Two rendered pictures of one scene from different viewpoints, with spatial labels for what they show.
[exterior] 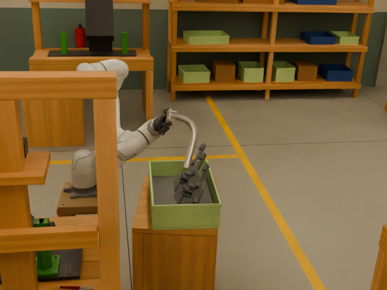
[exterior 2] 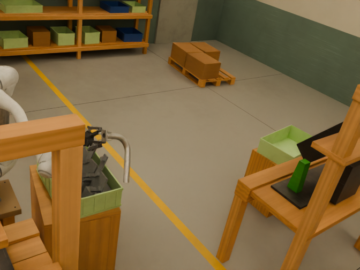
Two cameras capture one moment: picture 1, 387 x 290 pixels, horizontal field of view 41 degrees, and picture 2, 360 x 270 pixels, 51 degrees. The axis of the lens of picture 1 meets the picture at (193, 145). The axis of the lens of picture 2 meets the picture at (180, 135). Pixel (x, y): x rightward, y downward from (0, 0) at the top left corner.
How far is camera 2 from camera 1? 99 cm
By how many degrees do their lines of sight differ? 29
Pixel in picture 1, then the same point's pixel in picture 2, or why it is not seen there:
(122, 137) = (45, 156)
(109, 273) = not seen: outside the picture
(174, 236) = (83, 223)
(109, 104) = (76, 151)
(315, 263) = (166, 201)
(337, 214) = (166, 156)
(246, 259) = not seen: hidden behind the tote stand
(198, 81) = (18, 46)
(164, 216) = not seen: hidden behind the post
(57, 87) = (21, 146)
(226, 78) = (42, 43)
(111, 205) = (73, 240)
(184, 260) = (92, 239)
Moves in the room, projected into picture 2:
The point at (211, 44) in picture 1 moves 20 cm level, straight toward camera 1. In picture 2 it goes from (26, 13) to (28, 16)
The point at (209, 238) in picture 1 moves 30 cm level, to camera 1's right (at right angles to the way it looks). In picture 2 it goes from (113, 217) to (152, 209)
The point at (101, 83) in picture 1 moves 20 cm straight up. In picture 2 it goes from (69, 133) to (70, 81)
